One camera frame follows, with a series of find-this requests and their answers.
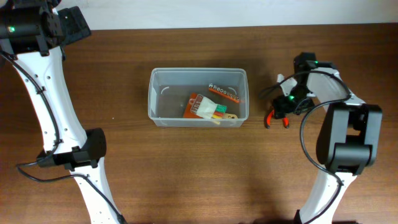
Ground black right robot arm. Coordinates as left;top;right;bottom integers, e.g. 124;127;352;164
264;52;382;224

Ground red scraper with wooden handle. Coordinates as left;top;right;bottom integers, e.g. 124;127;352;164
183;93;238;119

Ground clear plastic container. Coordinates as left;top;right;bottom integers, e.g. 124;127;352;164
148;68;249;128

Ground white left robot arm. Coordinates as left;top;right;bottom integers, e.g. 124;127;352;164
1;0;125;223

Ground masonry drill bit red case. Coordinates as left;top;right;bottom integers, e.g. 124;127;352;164
208;83;240;103

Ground red handled pliers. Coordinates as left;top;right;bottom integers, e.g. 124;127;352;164
264;109;290;129

